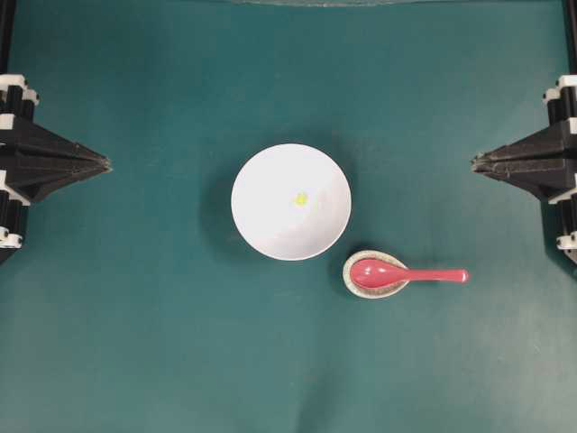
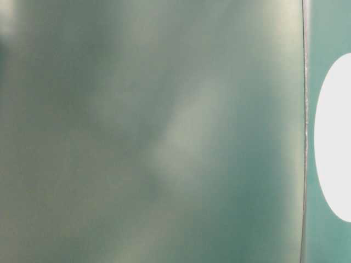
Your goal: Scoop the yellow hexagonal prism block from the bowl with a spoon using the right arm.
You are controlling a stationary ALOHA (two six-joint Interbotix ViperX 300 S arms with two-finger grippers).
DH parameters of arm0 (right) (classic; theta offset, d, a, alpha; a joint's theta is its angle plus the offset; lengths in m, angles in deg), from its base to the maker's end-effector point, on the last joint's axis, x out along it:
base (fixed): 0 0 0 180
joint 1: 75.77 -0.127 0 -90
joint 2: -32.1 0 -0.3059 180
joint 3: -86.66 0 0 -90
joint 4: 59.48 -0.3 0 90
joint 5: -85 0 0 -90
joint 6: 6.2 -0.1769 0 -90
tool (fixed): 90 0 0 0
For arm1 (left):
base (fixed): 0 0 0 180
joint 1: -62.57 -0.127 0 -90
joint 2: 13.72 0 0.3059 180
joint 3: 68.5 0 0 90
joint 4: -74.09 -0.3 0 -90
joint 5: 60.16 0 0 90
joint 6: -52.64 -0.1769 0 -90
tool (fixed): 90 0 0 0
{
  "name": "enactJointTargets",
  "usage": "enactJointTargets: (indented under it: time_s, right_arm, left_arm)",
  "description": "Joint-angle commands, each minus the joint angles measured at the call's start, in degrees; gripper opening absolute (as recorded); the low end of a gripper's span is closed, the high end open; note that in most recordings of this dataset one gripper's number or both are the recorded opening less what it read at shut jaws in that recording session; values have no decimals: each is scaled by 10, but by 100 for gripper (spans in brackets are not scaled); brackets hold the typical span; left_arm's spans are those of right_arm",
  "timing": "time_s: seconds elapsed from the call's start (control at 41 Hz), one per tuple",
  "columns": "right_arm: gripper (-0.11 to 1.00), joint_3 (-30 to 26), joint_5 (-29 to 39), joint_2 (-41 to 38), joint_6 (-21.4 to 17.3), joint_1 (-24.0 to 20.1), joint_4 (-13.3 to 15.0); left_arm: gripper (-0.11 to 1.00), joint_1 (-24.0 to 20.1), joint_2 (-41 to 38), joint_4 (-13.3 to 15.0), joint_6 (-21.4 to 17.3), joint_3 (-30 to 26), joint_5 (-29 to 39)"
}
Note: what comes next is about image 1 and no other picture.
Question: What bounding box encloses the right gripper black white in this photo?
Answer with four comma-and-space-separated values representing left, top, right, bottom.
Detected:
471, 74, 577, 266

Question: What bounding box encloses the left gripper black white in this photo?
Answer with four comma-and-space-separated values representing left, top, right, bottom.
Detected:
1, 74, 111, 263

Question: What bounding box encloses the red plastic soup spoon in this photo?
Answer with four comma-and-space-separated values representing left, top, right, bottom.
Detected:
351, 259, 469, 289

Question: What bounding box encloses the yellow hexagonal prism block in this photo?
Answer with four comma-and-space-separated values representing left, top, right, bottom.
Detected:
294, 192, 308, 207

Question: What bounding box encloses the speckled ceramic spoon rest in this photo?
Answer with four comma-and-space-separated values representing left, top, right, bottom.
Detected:
342, 250, 408, 299

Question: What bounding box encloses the white round bowl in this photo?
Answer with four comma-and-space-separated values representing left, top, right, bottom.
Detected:
231, 143, 352, 261

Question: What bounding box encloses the black left frame rail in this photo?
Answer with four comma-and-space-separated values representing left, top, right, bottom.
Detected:
0, 0, 16, 74

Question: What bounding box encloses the black frame rail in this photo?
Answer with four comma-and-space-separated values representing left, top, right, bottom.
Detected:
0, 0, 16, 74
562, 0, 577, 75

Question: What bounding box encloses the black right frame rail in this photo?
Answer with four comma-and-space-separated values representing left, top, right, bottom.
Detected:
562, 0, 577, 75

